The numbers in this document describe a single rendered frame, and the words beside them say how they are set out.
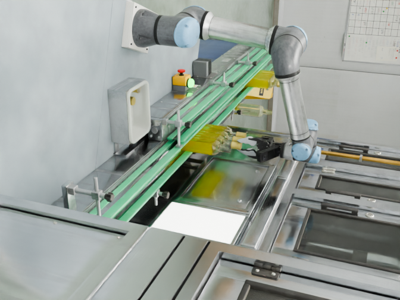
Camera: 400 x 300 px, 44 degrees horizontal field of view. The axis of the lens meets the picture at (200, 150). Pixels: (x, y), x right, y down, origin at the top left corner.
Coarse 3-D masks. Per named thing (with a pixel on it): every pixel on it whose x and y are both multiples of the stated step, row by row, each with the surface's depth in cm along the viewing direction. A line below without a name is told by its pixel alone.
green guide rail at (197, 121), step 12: (264, 60) 337; (252, 72) 310; (240, 84) 287; (216, 96) 267; (228, 96) 267; (204, 108) 249; (216, 108) 250; (192, 120) 235; (204, 120) 235; (180, 132) 222; (192, 132) 222
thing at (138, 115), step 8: (144, 80) 199; (136, 88) 192; (144, 88) 202; (128, 96) 187; (136, 96) 204; (144, 96) 203; (128, 104) 188; (136, 104) 206; (144, 104) 205; (128, 112) 190; (136, 112) 207; (144, 112) 206; (128, 120) 192; (136, 120) 209; (144, 120) 208; (136, 128) 208; (144, 128) 208; (136, 136) 200
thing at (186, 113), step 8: (256, 48) 337; (256, 56) 318; (240, 64) 300; (232, 72) 284; (240, 72) 283; (232, 80) 269; (208, 88) 256; (216, 88) 257; (224, 88) 258; (200, 96) 243; (208, 96) 243; (192, 104) 233; (200, 104) 233; (184, 112) 223; (192, 112) 222; (184, 120) 214
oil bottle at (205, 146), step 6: (192, 138) 224; (198, 138) 224; (204, 138) 224; (186, 144) 223; (192, 144) 222; (198, 144) 220; (204, 144) 219; (210, 144) 218; (216, 144) 219; (186, 150) 224; (192, 150) 223; (198, 150) 222; (204, 150) 221; (210, 150) 219; (216, 150) 219
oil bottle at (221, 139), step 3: (198, 132) 230; (195, 135) 227; (198, 135) 227; (201, 135) 227; (204, 135) 227; (207, 135) 227; (210, 135) 227; (213, 135) 227; (216, 135) 227; (219, 135) 227; (207, 138) 224; (210, 138) 224; (213, 138) 224; (216, 138) 224; (219, 138) 224; (222, 138) 225; (219, 141) 223; (222, 141) 224; (222, 144) 224
